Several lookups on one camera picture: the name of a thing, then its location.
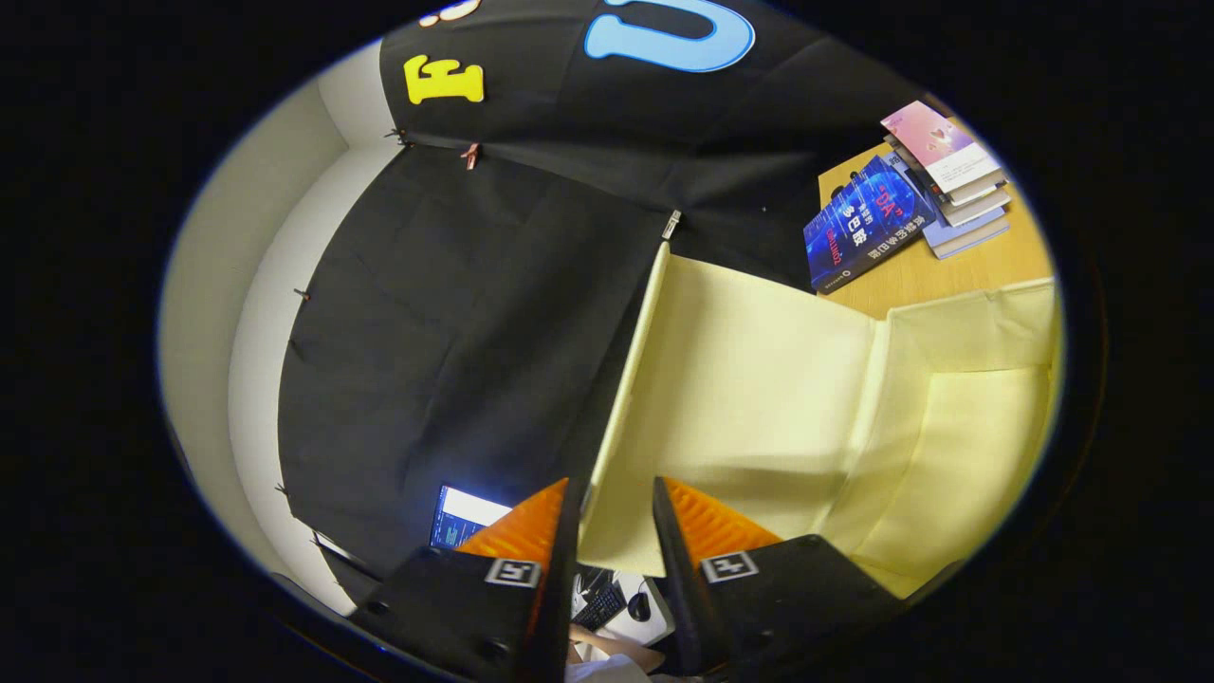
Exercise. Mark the black keyboard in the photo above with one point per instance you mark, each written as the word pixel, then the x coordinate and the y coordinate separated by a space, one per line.
pixel 599 604

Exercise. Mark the green fabric storage box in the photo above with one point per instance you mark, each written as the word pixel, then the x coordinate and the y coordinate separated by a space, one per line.
pixel 759 379

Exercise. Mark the black computer mouse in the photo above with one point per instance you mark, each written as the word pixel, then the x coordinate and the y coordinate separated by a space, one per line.
pixel 639 607

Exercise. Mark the grey cover book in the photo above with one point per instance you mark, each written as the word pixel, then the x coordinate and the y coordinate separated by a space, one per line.
pixel 982 204

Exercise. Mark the pink clothes clip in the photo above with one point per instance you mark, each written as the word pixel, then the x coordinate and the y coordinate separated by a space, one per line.
pixel 470 155

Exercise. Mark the computer monitor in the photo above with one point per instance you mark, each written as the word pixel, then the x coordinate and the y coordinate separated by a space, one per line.
pixel 465 517

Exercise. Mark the silver metal clip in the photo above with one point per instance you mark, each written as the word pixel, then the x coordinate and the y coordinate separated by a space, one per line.
pixel 671 224

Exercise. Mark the pale blue cover book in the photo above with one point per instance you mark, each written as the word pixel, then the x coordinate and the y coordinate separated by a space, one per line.
pixel 967 237

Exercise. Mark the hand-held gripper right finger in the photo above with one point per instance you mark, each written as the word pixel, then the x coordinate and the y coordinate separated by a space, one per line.
pixel 675 579

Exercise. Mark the white side desk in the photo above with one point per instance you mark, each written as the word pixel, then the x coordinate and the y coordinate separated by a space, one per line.
pixel 654 621

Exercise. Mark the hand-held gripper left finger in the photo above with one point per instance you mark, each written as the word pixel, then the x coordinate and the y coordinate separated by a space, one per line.
pixel 566 588

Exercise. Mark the dark blue cover book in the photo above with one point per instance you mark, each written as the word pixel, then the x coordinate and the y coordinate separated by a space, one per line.
pixel 863 228

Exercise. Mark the pink cover book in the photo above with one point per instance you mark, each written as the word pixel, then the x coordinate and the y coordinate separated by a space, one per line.
pixel 929 138

